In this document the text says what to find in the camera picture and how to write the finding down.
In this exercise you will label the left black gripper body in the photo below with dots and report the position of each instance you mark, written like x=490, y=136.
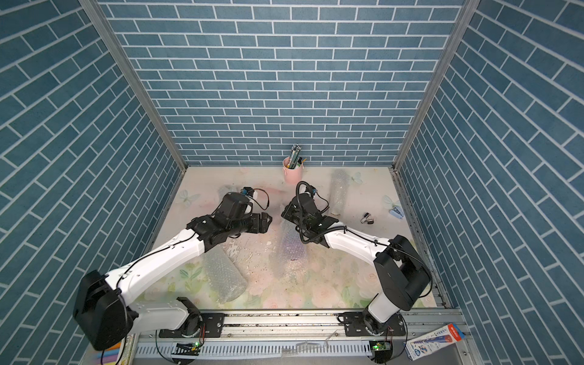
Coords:
x=252, y=223

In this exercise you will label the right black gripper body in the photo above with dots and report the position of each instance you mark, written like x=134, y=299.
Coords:
x=293, y=216

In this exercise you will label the clear bubble wrap sheet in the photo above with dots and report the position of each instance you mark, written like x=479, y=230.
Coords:
x=289, y=261

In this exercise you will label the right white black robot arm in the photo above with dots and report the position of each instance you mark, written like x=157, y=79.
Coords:
x=402, y=273

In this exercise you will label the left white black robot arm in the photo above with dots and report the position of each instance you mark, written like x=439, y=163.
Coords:
x=105, y=308

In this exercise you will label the bubble wrapped vase back left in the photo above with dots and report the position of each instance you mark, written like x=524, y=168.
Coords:
x=225, y=189

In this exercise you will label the bubble wrapped vase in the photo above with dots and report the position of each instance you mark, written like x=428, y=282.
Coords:
x=338, y=191
x=225, y=189
x=224, y=278

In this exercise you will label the bubble wrapped vase back right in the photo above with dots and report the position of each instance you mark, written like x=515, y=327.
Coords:
x=338, y=191

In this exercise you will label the bubble wrapped vase front left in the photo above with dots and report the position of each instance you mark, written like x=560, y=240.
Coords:
x=224, y=278

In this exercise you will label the pink pen cup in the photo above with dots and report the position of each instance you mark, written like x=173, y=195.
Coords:
x=292, y=176

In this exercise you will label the pens in cup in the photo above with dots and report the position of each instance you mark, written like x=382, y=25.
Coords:
x=295, y=160

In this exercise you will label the small black metal clip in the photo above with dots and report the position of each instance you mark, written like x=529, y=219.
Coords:
x=367, y=219

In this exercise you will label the small blue white object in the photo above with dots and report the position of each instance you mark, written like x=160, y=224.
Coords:
x=397, y=211

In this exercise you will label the white red blue box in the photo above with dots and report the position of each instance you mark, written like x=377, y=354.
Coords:
x=432, y=342

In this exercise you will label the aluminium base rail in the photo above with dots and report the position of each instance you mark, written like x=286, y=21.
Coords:
x=312, y=326

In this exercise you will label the white slotted cable duct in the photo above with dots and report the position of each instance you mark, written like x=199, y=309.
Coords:
x=257, y=350

